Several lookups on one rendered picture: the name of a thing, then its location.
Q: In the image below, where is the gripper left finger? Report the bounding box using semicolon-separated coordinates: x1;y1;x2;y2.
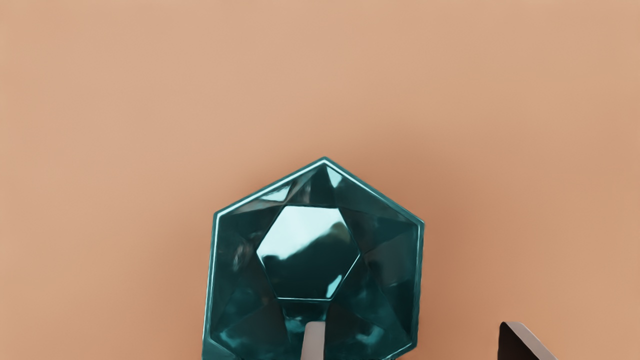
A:
299;321;327;360

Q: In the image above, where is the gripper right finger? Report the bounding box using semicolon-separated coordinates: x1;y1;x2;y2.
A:
497;321;559;360

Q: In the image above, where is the teal faceted mug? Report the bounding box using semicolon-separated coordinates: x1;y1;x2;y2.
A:
201;156;426;360

